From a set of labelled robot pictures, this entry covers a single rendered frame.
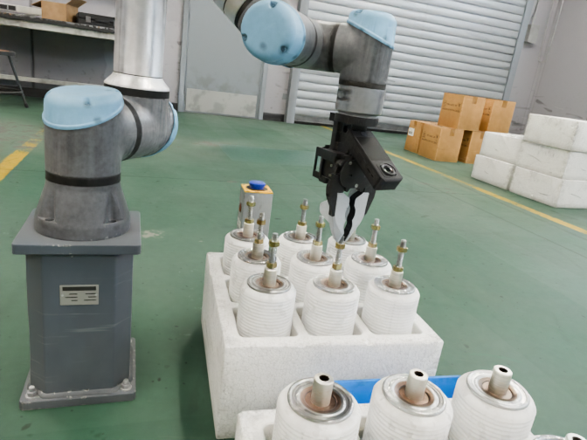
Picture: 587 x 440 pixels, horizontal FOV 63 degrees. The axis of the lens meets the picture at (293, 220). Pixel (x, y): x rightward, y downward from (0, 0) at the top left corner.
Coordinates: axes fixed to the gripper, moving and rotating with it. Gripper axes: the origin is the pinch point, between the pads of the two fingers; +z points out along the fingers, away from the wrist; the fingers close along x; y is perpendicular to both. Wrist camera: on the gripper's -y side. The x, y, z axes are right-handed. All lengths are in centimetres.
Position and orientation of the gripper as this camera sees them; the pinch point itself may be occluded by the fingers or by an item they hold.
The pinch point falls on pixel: (344, 236)
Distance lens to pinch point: 81.3
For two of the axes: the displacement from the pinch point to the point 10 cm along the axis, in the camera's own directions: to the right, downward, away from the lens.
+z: -1.3, 9.5, 3.0
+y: -4.9, -3.2, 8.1
